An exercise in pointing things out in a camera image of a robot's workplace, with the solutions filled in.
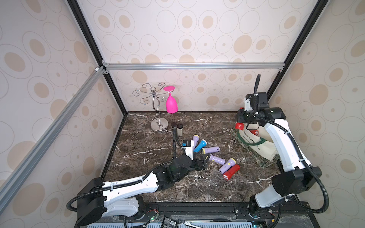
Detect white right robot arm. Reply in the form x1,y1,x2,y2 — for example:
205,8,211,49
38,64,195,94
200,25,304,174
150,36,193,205
237,107,329,213

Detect purple flashlight back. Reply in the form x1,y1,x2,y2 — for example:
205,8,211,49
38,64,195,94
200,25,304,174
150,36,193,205
192,135,200,148

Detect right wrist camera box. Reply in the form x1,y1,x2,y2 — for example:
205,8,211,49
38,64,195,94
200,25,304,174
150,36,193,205
244,92,270,112

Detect square jar black lid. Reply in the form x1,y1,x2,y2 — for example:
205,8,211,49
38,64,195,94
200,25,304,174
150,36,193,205
177,123,183,137

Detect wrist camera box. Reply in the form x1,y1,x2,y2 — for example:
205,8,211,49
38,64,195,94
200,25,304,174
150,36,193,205
244,92,270,112
182,140,195,160

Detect cream tote bag green handles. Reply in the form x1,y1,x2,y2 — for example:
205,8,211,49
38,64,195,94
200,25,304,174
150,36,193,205
234,126,279,168

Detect chrome glass holder stand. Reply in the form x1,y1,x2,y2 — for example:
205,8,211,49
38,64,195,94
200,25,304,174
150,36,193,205
132,82,169,133

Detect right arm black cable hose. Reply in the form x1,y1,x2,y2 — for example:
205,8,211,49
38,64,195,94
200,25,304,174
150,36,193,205
253,74,330,214

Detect purple flashlight yellow button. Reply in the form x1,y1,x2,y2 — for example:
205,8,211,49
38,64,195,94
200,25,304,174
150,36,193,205
219,158,236,174

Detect black front frame rail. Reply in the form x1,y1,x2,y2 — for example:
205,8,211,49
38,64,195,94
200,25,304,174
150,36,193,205
76,201,320,228

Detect large red flashlight right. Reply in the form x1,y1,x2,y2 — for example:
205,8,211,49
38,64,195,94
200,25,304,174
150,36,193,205
223,164,240,181

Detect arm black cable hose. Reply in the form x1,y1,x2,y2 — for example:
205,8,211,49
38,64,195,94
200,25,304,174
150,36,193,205
253,74,330,214
66,126,183,212

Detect blue flashlight white rim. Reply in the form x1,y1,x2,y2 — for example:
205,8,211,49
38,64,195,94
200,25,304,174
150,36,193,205
194,140,207,153

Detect pink plastic wine glass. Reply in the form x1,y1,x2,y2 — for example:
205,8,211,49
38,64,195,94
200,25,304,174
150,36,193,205
163,85,178,114

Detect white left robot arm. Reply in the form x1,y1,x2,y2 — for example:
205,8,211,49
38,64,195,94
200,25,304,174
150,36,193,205
67,154,210,227

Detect purple flashlight lying sideways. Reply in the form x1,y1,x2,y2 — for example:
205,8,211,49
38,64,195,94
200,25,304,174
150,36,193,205
202,146,220,154

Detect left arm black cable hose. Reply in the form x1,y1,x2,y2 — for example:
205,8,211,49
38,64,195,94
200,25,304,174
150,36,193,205
66,126,183,212

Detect purple flashlight middle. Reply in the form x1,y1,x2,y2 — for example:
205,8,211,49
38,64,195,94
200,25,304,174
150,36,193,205
209,154,226,165

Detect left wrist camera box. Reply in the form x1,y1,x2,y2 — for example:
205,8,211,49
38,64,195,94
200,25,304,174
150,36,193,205
182,140,195,160

